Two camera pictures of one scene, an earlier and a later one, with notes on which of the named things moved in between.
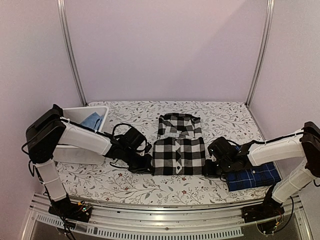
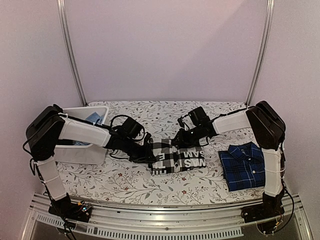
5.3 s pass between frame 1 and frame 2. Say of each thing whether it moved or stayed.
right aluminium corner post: stayed
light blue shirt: stayed
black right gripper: moved
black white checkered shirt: moved
